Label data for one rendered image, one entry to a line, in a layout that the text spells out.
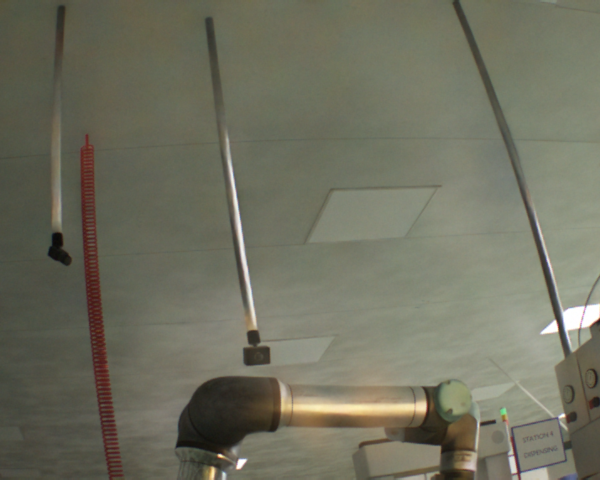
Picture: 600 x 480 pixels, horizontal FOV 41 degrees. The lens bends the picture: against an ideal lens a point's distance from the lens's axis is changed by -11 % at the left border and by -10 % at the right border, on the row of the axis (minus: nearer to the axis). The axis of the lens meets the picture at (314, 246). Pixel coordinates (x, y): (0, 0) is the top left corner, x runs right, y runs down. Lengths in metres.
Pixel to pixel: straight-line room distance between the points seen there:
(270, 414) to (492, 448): 2.22
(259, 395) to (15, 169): 2.59
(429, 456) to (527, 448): 0.45
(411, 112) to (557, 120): 0.81
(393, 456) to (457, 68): 1.61
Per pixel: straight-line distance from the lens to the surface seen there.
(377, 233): 4.91
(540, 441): 3.67
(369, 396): 1.49
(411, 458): 3.42
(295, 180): 4.22
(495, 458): 3.60
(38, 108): 3.47
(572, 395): 1.94
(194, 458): 1.52
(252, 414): 1.42
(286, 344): 6.36
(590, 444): 1.91
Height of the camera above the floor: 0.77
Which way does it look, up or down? 24 degrees up
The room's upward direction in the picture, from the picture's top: 11 degrees counter-clockwise
